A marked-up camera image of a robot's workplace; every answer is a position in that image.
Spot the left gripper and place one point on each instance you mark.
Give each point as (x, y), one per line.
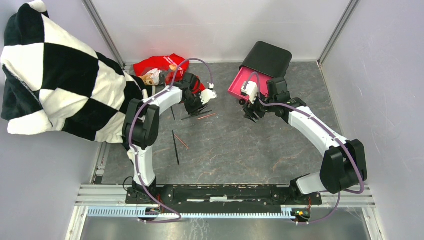
(195, 111)

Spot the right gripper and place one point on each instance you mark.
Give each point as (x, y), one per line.
(249, 109)

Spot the black eyeliner pencil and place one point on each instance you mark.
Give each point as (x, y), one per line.
(196, 115)

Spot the pink lip pencil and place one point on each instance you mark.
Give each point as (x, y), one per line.
(206, 116)

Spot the rose pencil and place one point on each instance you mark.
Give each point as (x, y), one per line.
(181, 141)

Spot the black pink drawer organizer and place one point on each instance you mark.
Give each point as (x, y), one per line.
(268, 61)

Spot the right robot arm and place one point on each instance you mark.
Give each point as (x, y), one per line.
(343, 165)

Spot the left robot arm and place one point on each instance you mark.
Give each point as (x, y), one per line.
(140, 128)

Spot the black thin brush stick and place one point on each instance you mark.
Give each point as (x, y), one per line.
(175, 147)

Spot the red cloth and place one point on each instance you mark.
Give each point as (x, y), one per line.
(174, 65)

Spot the small plush doll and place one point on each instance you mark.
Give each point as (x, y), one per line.
(154, 77)

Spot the black white checkered blanket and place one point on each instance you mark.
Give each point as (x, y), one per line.
(57, 83)

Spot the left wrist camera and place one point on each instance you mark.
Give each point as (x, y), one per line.
(208, 94)

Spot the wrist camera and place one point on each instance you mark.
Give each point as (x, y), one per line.
(208, 94)
(249, 89)

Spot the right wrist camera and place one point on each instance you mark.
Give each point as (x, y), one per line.
(249, 89)

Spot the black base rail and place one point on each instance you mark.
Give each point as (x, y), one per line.
(219, 199)

